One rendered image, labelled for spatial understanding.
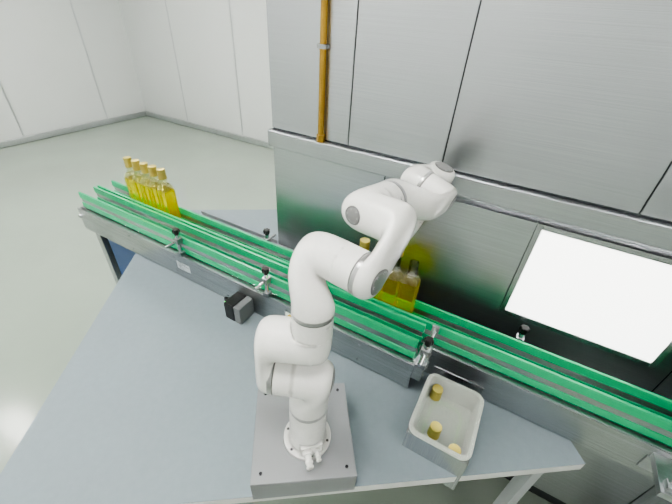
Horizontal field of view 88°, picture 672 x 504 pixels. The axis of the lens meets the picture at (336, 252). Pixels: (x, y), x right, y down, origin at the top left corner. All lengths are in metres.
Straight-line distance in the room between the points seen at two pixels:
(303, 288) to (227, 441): 0.65
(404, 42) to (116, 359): 1.35
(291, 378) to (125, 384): 0.72
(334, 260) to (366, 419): 0.69
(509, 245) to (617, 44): 0.52
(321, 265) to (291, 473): 0.58
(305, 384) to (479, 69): 0.87
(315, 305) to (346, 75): 0.77
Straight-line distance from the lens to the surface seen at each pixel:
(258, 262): 1.42
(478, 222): 1.14
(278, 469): 1.03
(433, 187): 0.87
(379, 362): 1.23
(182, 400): 1.28
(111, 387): 1.39
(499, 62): 1.05
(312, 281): 0.64
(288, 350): 0.71
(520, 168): 1.10
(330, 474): 1.03
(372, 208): 0.64
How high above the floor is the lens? 1.79
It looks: 35 degrees down
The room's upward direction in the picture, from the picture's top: 4 degrees clockwise
